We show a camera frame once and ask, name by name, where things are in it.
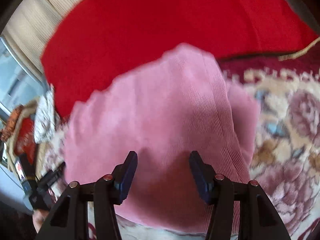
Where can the orange black patterned cloth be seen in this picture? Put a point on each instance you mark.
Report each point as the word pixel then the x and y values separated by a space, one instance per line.
pixel 9 128

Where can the silver floral refrigerator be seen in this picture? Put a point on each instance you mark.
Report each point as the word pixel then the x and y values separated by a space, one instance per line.
pixel 18 84

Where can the white crackle-pattern pillow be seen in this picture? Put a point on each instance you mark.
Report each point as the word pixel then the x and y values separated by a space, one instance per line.
pixel 44 122

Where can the red quilt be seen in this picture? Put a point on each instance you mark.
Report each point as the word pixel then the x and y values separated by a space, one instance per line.
pixel 101 39

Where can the floral plush blanket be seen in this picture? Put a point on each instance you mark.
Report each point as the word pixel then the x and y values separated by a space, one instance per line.
pixel 285 159

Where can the beige blanket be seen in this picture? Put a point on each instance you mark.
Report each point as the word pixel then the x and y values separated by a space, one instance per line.
pixel 29 109

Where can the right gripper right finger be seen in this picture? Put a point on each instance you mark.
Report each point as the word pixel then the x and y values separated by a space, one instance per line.
pixel 258 216

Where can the red gift box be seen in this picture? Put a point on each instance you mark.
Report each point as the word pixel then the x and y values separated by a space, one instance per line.
pixel 25 141

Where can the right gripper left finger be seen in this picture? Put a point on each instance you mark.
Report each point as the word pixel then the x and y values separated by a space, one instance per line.
pixel 68 218

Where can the pink corduroy jacket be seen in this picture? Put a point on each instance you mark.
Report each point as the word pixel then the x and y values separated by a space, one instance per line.
pixel 163 111

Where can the beige dotted curtain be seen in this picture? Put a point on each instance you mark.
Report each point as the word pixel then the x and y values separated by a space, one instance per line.
pixel 30 28

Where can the person's left hand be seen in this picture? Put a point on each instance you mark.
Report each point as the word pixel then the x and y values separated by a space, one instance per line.
pixel 39 216

